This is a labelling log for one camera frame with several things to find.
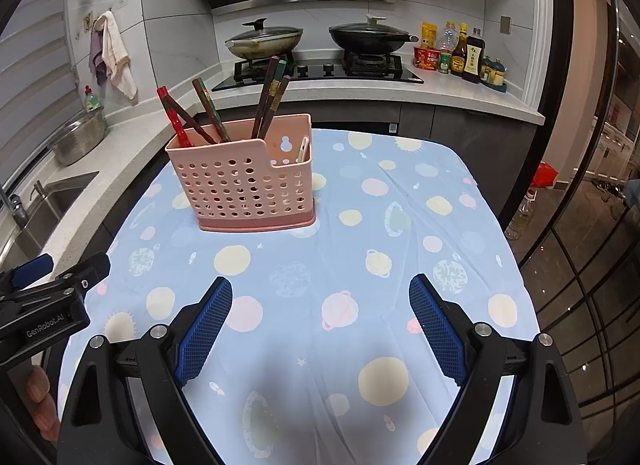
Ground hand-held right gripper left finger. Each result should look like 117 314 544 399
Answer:
56 276 234 465

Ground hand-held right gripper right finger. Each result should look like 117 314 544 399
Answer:
409 273 586 465

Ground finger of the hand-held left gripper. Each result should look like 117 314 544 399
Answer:
0 251 111 318
0 253 55 291

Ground pink perforated utensil holder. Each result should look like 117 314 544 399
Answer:
165 114 318 232

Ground red chopstick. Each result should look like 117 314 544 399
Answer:
156 86 193 147
167 110 193 147

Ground person's left hand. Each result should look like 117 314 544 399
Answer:
22 365 63 443

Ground chrome faucet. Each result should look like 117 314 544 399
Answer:
0 185 28 230

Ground steel kitchen sink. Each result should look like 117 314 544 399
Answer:
0 171 100 266

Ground blue dotted tablecloth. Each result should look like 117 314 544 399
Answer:
57 127 540 465

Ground metal colander bowl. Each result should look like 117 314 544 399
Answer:
47 107 108 166

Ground clear oil bottle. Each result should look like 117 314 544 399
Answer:
505 187 537 241

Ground red plastic bag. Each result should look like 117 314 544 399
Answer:
530 161 559 190

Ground dark kitchen cabinet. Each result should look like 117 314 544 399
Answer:
200 105 546 226

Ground white window blinds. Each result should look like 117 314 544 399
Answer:
0 0 96 186

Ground glass sliding door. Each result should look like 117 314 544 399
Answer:
520 0 640 465

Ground purple hanging cloth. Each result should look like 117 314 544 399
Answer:
89 27 108 86

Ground white hanging towel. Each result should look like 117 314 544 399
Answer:
94 11 138 100

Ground blue and yellow condiment jars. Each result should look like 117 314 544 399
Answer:
481 57 508 93

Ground dark soy sauce bottle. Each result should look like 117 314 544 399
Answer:
462 27 487 84

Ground red instant noodle cup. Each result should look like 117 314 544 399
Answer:
413 46 441 70

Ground brown sauce bottle yellow cap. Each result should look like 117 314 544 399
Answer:
451 23 469 76

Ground black gas stove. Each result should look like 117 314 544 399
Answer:
212 51 425 92

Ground beige wok with glass lid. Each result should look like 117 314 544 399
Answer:
224 17 305 60

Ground clear plastic bottle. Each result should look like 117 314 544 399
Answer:
438 21 457 53

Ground black wok with glass lid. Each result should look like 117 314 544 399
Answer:
328 14 420 54

